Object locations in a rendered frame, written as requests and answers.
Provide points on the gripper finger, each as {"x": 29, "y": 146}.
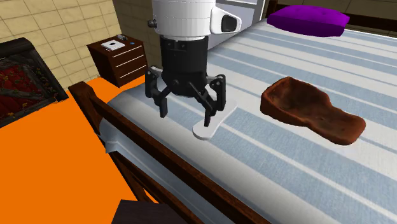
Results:
{"x": 153, "y": 82}
{"x": 219, "y": 93}

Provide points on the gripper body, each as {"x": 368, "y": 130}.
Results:
{"x": 183, "y": 62}

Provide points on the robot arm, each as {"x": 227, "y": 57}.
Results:
{"x": 183, "y": 17}

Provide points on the dark brown nightstand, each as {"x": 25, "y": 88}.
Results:
{"x": 130, "y": 66}

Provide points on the white flat oblong object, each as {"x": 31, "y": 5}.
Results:
{"x": 201, "y": 131}

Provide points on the grey white door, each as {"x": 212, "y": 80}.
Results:
{"x": 238, "y": 6}

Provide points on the purple pillow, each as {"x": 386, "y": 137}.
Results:
{"x": 307, "y": 20}

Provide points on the black-framed red flower picture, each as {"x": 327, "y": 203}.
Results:
{"x": 21, "y": 86}

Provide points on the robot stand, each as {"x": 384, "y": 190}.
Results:
{"x": 145, "y": 214}

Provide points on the striped bed with wooden frame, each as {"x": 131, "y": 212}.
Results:
{"x": 279, "y": 173}

